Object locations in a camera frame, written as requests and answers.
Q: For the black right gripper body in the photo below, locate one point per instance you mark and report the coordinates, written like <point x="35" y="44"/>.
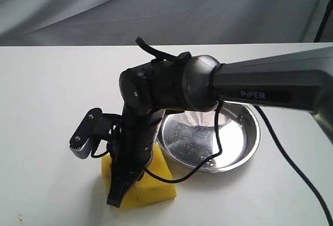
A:
<point x="132" y="149"/>

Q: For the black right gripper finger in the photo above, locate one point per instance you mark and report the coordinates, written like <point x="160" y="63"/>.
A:
<point x="122" y="179"/>

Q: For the yellow sponge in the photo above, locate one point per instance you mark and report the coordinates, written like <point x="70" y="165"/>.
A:
<point x="148" y="190"/>

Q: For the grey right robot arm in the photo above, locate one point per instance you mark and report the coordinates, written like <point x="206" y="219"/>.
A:
<point x="301" y="81"/>

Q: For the stainless steel bowl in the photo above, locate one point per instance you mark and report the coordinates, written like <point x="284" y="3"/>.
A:
<point x="190" y="137"/>

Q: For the grey backdrop curtain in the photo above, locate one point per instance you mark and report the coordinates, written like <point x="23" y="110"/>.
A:
<point x="159" y="22"/>

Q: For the black stand pole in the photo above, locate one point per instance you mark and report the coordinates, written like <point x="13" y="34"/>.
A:
<point x="322" y="22"/>

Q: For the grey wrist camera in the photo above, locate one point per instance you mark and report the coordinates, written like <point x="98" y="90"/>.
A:
<point x="95" y="127"/>

